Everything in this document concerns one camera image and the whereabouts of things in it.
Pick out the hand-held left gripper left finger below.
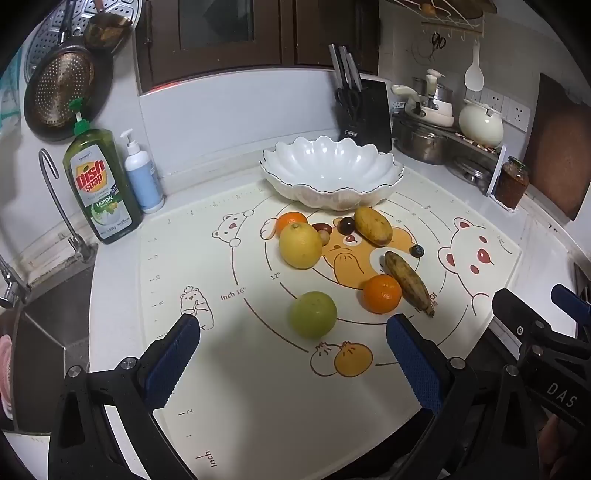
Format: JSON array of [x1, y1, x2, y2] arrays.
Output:
[[48, 314, 201, 480]]

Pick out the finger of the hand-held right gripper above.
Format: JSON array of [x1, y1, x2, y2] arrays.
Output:
[[550, 283, 591, 326], [491, 288, 555, 343]]

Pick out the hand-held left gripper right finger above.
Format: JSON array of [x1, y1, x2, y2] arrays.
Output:
[[385, 315, 542, 480]]

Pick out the orange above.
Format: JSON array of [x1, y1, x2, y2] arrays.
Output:
[[363, 274, 403, 315], [276, 211, 309, 237]]

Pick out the spotted ripe banana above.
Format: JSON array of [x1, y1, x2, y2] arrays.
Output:
[[384, 250, 436, 318]]

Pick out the green round fruit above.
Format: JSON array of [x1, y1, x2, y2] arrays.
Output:
[[290, 291, 338, 341]]

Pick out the yellow lemon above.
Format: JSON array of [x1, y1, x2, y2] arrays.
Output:
[[279, 222, 323, 271]]

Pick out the white scalloped bowl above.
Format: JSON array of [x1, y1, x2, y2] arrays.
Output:
[[259, 136, 406, 211]]

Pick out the cream printed silicone mat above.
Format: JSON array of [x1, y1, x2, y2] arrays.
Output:
[[139, 180, 523, 480]]

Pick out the glass jar of red sauce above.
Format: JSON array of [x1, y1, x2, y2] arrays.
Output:
[[496, 156, 530, 208]]

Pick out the steel sink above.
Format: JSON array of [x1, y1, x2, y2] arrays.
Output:
[[0, 258, 99, 435]]

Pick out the glass pot lid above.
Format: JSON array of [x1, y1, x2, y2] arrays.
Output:
[[445, 157, 493, 186]]

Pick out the yellow mango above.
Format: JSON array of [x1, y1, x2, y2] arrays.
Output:
[[354, 207, 393, 247]]

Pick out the steel pot rack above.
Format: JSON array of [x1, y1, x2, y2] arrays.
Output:
[[392, 111, 518, 213]]

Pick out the chrome gooseneck faucet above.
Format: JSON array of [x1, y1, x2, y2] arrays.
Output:
[[38, 148, 99, 265]]

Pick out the wooden cutting board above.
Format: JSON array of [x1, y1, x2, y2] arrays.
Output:
[[522, 73, 591, 221]]

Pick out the pink cloth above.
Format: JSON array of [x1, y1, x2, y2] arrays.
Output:
[[0, 332, 14, 421]]

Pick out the chrome tap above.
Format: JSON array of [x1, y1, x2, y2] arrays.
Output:
[[0, 254, 33, 310]]

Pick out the white ceramic kettle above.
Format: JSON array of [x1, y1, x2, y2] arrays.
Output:
[[458, 99, 505, 148]]

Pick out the large steel pot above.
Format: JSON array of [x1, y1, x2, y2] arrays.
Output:
[[392, 117, 456, 166]]

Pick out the white pump bottle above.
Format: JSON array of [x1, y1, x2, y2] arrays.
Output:
[[119, 129, 165, 214]]

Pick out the green dish soap bottle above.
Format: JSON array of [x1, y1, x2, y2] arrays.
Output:
[[63, 98, 144, 245]]

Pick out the cream saucepan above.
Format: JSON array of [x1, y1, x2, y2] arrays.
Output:
[[392, 84, 458, 128]]

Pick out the white rice spoon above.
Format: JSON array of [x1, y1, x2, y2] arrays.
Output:
[[464, 39, 485, 92]]

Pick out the black knife block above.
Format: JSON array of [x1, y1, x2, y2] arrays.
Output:
[[339, 78, 393, 142]]

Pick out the black kitchen scissors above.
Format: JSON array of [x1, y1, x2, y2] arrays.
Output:
[[335, 88, 363, 126]]

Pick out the brass perforated strainer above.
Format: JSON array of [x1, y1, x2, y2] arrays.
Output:
[[34, 51, 96, 128]]

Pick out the brass ladle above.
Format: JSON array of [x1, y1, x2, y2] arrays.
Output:
[[83, 0, 134, 51]]

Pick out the steel steamer tray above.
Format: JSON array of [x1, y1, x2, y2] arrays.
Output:
[[25, 0, 144, 79]]

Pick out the white wall outlet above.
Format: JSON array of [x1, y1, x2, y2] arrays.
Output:
[[505, 98, 532, 133], [480, 89, 505, 114]]

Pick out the steel pot with cream handle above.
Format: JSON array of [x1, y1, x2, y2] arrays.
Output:
[[412, 69, 455, 108]]

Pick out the steel handled knife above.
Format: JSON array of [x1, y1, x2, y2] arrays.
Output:
[[339, 46, 356, 90], [347, 52, 363, 91], [329, 44, 347, 89]]

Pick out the hanging wire rack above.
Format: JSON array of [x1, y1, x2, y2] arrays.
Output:
[[406, 0, 498, 36]]

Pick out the dark wooden window frame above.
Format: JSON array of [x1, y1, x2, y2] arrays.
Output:
[[136, 0, 382, 96]]

